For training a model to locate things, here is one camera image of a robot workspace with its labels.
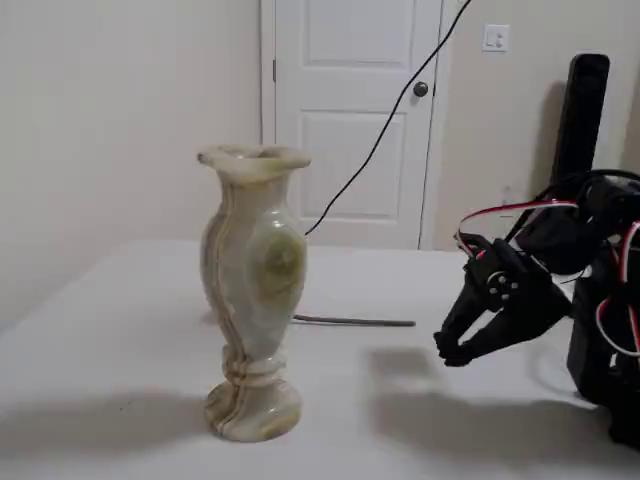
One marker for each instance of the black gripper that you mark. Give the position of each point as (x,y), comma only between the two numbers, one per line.
(520,300)

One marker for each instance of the red rose with long stem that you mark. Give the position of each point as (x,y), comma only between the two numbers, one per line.
(360,321)

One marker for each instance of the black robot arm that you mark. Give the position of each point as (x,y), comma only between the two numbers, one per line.
(590,320)

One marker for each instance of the striped onyx stone vase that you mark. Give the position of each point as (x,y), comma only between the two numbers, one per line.
(250,300)

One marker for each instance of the white panel door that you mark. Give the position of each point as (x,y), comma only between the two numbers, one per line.
(340,150)

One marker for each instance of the dark round door knob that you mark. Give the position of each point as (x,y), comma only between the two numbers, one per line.
(420,89)

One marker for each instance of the white wall outlet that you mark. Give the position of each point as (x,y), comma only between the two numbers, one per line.
(506,194)

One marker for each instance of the tall black post stand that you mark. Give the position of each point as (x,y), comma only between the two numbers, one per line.
(585,125)

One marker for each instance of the white light switch plate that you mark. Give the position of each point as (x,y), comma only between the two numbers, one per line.
(495,39)

